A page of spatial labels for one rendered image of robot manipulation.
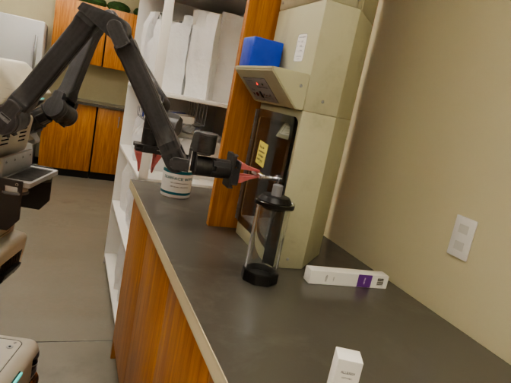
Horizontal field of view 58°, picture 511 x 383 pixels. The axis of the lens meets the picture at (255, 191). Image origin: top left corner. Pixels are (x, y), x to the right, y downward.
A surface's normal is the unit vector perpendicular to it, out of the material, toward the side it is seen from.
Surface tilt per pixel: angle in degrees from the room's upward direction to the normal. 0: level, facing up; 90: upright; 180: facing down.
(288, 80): 90
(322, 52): 90
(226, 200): 90
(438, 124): 90
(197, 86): 100
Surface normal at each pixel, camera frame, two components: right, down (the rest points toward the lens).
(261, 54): 0.36, 0.26
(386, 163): -0.92, -0.11
